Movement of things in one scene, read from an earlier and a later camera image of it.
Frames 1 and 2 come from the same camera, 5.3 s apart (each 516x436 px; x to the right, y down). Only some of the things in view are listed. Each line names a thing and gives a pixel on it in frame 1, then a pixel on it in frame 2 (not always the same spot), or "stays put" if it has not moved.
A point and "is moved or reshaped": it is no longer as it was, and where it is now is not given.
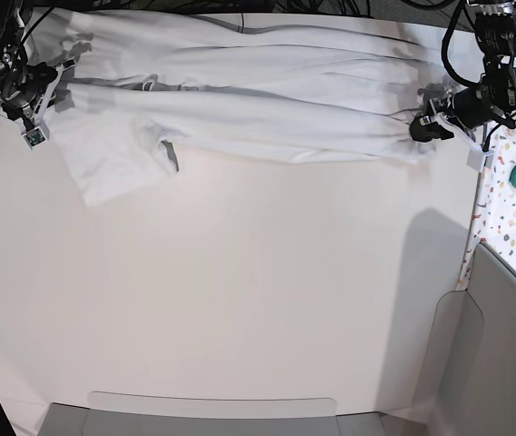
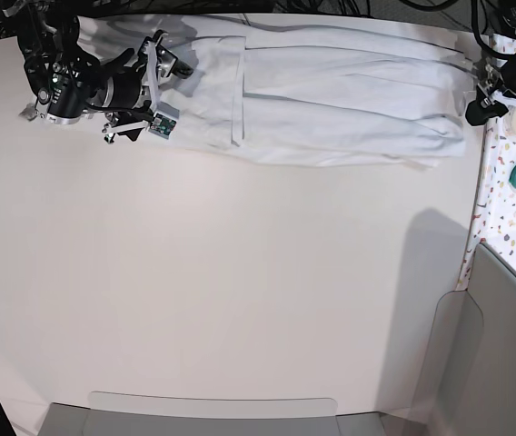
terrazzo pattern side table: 510,213 stays put
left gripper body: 27,93 -> 128,89
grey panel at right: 487,365 stays put
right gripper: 463,111 -> 514,75
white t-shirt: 230,85 is moved or reshaped
